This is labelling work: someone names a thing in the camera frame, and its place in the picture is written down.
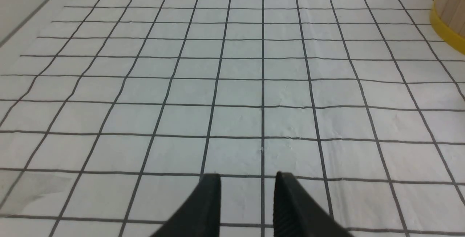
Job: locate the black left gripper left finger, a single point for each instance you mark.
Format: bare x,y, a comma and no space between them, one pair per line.
199,215

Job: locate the white grid pattern tablecloth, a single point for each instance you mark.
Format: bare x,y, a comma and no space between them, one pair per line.
118,107

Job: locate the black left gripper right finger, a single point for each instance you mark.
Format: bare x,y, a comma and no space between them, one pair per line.
297,214

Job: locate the yellow rimmed bamboo steamer basket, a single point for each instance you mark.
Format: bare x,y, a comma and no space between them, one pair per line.
447,18

